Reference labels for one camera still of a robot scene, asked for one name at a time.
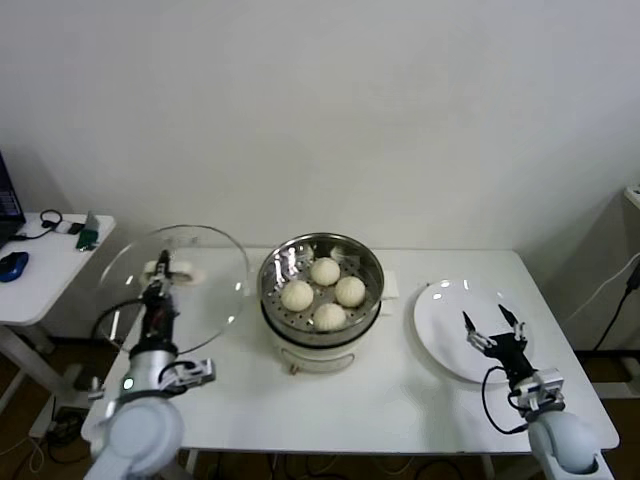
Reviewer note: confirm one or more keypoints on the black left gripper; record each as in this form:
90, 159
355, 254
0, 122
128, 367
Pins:
159, 320

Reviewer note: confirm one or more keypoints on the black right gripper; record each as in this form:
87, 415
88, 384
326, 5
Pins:
510, 357

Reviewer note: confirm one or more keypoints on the round glass lid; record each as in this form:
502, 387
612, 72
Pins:
215, 310

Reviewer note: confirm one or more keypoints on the white steamed baozi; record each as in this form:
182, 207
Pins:
350, 291
297, 295
330, 316
325, 271

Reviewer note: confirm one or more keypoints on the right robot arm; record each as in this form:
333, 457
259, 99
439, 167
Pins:
565, 445

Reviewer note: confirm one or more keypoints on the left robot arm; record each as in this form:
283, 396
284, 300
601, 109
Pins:
140, 435

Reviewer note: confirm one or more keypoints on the steel steamer basket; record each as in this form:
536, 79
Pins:
370, 280

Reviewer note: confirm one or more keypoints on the white round plate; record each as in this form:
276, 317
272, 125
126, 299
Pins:
440, 320

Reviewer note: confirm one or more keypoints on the green and grey gadget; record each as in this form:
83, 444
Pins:
87, 237

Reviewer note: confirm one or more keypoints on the small black device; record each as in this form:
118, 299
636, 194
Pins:
75, 228

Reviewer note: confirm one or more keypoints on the white side table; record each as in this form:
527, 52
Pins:
45, 280

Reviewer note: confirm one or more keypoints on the white table leg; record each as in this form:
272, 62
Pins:
488, 467
191, 465

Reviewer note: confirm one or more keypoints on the white stand foot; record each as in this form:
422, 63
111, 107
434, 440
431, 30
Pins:
620, 390

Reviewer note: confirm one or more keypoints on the blue computer mouse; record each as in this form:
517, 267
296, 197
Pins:
12, 267

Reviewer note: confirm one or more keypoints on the black laptop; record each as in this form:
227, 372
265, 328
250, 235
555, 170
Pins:
6, 210

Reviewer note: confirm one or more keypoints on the white electric cooker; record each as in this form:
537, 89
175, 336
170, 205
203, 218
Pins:
320, 357

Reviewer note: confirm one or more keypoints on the floor power strip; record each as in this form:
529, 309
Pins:
65, 425

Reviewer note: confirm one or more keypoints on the white cabinet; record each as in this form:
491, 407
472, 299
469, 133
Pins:
634, 192

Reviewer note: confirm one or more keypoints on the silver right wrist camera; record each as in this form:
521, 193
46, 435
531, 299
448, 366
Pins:
542, 387

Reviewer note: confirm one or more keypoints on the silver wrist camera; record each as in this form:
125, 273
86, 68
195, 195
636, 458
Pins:
542, 387
200, 372

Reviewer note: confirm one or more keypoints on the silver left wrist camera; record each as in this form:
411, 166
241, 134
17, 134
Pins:
200, 372

